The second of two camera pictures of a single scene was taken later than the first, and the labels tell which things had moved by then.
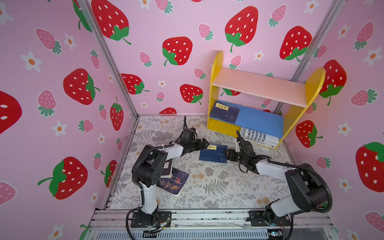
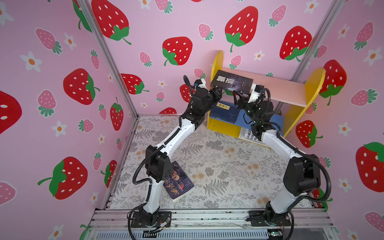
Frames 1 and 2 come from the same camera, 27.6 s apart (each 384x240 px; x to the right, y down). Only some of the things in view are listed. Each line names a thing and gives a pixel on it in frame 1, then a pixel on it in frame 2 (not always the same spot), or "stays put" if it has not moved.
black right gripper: (230, 154) -> (244, 100)
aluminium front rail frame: (212, 225) stays put
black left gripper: (204, 146) -> (213, 95)
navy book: (216, 153) -> (225, 111)
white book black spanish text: (260, 137) stays put
